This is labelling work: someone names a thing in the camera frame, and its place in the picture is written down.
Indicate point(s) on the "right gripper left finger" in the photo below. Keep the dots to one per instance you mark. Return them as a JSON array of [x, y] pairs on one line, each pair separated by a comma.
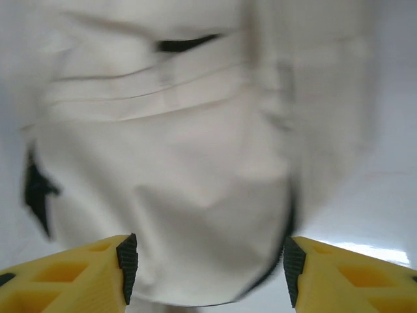
[[65, 283]]

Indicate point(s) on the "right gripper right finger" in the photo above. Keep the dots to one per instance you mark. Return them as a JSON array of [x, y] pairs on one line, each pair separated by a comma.
[[352, 280]]

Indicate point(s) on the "cream canvas backpack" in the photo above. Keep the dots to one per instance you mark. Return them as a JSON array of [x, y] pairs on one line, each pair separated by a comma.
[[195, 163]]

